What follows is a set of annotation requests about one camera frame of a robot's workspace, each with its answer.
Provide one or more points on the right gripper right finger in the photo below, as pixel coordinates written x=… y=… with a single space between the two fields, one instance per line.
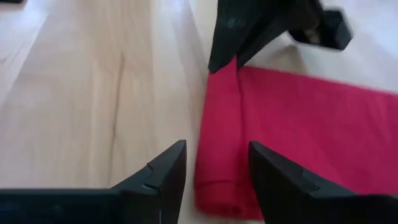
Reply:
x=286 y=193

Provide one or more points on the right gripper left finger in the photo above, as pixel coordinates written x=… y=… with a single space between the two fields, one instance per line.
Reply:
x=164 y=186

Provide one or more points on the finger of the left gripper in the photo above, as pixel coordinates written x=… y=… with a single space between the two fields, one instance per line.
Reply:
x=233 y=28
x=264 y=40

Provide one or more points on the red towel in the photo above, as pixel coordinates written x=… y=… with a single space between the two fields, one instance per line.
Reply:
x=311 y=130

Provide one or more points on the black aluminium table frame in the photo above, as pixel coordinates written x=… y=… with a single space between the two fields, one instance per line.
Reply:
x=9 y=1

